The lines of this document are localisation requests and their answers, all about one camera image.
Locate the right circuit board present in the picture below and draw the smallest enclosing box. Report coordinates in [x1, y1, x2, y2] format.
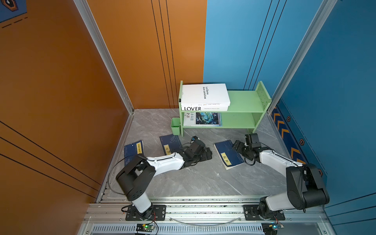
[262, 224, 285, 235]

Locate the left green circuit board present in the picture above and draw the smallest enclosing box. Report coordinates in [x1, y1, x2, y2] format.
[136, 223, 157, 235]

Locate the white book with brown pattern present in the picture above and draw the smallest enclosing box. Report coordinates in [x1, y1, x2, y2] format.
[180, 83, 231, 107]

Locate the navy blue book upper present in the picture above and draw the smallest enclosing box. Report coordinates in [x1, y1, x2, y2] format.
[159, 134, 182, 155]

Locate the right aluminium corner post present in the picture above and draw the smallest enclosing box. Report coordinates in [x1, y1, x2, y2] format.
[267, 0, 337, 115]

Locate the navy book far left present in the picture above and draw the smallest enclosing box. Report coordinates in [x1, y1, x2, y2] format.
[124, 140, 145, 166]

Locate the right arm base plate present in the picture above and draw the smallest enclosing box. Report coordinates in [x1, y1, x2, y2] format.
[243, 205, 286, 221]

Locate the green wooden two-tier shelf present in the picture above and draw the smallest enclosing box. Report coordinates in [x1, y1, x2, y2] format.
[178, 81, 272, 135]

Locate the LOVER black white book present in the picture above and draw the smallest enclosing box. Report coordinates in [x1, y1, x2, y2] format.
[181, 104, 229, 112]

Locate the aluminium corner post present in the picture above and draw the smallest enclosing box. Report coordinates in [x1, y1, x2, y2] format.
[267, 0, 337, 115]
[73, 0, 134, 115]

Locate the small green pen holder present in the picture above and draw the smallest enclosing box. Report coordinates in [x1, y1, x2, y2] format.
[170, 117, 180, 136]

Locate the left aluminium corner post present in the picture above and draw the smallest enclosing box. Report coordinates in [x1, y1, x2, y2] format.
[73, 0, 134, 115]

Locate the aluminium rail frame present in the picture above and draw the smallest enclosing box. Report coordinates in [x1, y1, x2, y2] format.
[78, 195, 335, 235]

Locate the colourful teal magazine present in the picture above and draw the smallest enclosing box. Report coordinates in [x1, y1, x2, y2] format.
[183, 112, 222, 127]

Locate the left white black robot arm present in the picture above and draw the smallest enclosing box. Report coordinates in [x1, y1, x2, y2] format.
[116, 139, 212, 219]

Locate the navy book with yellow label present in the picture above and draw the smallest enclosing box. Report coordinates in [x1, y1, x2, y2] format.
[214, 140, 245, 170]

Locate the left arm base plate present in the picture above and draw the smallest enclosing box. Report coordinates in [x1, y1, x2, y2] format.
[122, 204, 166, 221]

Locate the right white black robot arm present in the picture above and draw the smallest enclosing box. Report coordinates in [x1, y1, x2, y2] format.
[232, 133, 330, 220]

